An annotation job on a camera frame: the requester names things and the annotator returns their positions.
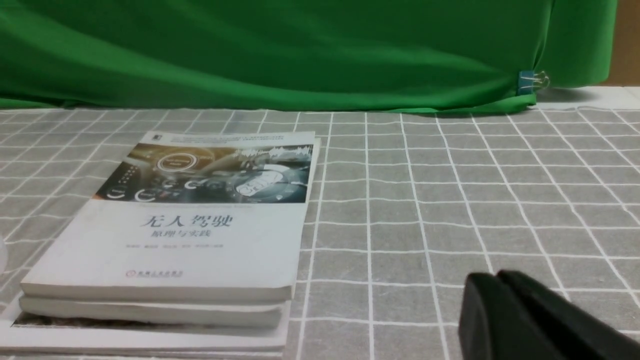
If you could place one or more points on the white middle book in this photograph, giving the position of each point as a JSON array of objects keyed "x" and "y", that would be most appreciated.
[{"x": 258, "y": 315}]

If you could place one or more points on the large bottom magazine book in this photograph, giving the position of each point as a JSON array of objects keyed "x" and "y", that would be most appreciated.
[{"x": 23, "y": 331}]

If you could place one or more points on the blue binder clip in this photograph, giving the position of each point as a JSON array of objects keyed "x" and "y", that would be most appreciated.
[{"x": 529, "y": 82}]

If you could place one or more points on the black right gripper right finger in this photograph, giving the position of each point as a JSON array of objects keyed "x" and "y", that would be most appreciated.
[{"x": 574, "y": 332}]

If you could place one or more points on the white self-driving top book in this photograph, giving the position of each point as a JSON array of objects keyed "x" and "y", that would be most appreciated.
[{"x": 188, "y": 218}]

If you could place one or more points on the green backdrop cloth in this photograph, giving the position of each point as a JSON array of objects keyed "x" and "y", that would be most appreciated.
[{"x": 412, "y": 56}]

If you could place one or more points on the grey checked tablecloth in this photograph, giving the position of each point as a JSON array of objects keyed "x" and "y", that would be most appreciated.
[{"x": 403, "y": 208}]

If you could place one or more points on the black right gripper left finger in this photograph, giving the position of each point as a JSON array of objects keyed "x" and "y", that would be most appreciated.
[{"x": 494, "y": 325}]

